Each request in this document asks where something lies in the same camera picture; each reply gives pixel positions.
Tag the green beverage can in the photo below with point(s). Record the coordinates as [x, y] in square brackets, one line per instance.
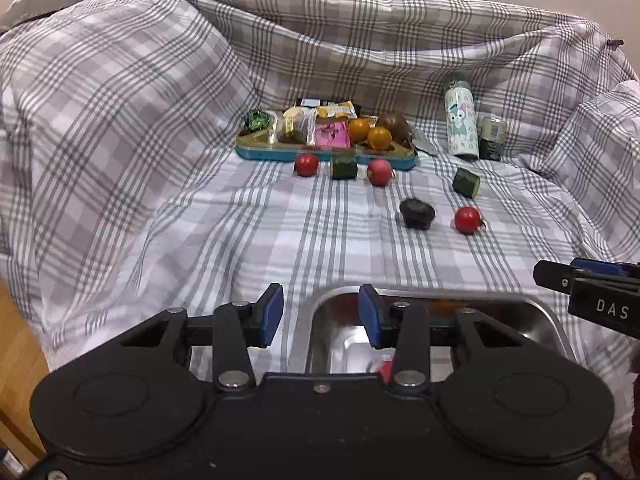
[491, 138]

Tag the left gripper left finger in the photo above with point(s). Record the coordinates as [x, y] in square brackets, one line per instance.
[231, 330]

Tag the yellow pastry packet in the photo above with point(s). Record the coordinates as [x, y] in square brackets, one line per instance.
[330, 110]

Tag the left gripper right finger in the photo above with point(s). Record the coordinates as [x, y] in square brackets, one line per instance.
[410, 331]

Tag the red tomato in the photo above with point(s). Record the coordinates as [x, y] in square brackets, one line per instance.
[467, 220]
[306, 165]

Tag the orange in tin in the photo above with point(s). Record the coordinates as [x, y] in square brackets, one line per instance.
[358, 130]
[379, 139]

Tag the clear date snack packet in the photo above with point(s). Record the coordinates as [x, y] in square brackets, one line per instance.
[296, 126]

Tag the cartoon cat thermos bottle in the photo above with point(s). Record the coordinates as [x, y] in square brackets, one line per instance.
[462, 136]

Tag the silver foil wrapper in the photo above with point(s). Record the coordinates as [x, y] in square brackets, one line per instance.
[423, 145]

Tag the teal gold snack tin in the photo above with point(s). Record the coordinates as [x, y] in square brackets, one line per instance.
[256, 146]

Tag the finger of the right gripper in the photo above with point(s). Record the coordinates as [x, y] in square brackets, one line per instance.
[560, 277]
[624, 269]

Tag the pink snack packet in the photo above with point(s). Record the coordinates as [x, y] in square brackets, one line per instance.
[332, 135]

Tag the purple clip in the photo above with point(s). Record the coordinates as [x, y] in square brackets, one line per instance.
[614, 43]

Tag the small red radish apple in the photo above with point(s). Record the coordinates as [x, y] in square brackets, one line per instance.
[379, 172]

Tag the large red apple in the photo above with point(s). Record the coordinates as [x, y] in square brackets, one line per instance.
[385, 370]

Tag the orange in tin back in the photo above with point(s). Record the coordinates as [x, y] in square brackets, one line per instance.
[358, 130]

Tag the green candy wrapper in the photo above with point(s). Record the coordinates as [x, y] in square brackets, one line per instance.
[256, 120]

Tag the brown passion fruit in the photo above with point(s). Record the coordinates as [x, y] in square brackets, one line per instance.
[396, 124]

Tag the cucumber piece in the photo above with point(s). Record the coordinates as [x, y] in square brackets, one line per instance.
[343, 167]
[466, 183]

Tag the steel tray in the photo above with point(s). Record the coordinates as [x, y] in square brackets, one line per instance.
[330, 339]

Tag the orange in tin front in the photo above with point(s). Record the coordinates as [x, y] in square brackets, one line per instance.
[379, 139]

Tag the plaid sofa cover cloth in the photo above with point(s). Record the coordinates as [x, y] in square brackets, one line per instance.
[122, 193]

